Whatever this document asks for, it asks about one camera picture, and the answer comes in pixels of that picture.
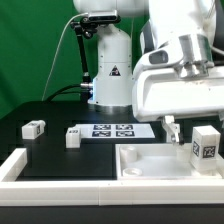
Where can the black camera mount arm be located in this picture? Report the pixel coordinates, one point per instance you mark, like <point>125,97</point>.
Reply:
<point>83,31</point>

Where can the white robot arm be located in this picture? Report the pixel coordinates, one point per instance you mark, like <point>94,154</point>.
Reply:
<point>145,26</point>

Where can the white square tabletop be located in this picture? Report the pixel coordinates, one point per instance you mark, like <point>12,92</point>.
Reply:
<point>160,162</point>

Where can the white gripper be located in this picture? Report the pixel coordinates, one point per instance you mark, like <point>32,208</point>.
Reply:
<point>161,93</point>

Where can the grey mounted camera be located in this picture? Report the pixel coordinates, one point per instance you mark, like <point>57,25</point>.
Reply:
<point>102,17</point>

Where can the white U-shaped obstacle fence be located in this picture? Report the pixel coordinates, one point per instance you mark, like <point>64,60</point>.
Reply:
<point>101,193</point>

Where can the white apriltag base sheet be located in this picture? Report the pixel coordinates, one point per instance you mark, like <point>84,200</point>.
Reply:
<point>115,130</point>

